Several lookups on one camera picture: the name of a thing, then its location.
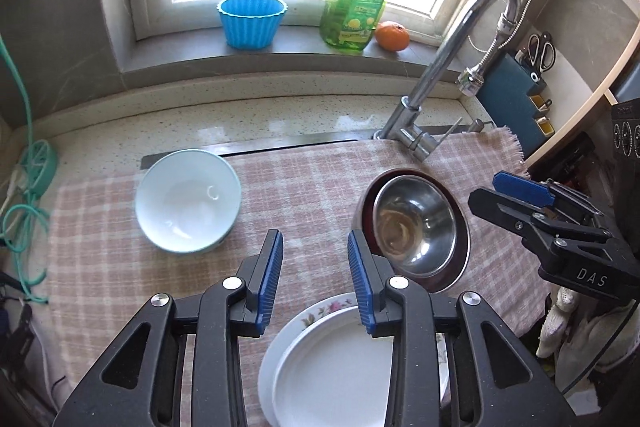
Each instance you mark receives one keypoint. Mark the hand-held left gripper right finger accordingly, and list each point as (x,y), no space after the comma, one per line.
(361,287)

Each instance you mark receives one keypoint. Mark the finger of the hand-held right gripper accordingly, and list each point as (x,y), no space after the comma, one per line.
(500,209)
(520,188)

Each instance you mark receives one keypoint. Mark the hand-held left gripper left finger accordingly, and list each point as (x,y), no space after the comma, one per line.
(267,282)

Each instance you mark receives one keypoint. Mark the peony flowered white plate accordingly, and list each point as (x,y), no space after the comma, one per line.
(320,307)

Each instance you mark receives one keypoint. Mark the dark red bowl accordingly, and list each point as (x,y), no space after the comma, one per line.
(364,207)

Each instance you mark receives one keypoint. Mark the stainless steel bowl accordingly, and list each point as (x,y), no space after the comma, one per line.
(415,227)

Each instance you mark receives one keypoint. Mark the oval white plate grey floral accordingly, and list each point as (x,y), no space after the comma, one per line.
(325,372)

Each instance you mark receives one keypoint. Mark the white ceramic bowl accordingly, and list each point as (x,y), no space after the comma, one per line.
(187,202)

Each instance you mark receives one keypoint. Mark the person's right hand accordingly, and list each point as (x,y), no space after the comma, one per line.
(555,327)

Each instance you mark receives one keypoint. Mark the small metal sink knob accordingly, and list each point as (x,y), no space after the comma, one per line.
(479,126)

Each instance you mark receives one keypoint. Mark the teal knife holder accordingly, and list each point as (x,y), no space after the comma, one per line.
(505,92)

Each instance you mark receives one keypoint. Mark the pink checked cloth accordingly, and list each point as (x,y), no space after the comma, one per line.
(310,187)

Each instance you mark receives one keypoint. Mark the beige curved shelf board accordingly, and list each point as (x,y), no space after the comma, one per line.
(600,92)

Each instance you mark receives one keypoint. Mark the chrome kitchen faucet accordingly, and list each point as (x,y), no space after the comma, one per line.
(440,62)

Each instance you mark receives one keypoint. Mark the steel sink rim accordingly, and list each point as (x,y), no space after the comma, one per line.
(150,159)

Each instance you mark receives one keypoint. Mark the orange fruit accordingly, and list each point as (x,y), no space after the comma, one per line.
(392,37)

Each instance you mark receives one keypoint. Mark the blue fluted silicone cup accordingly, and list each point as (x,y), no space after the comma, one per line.
(252,22)

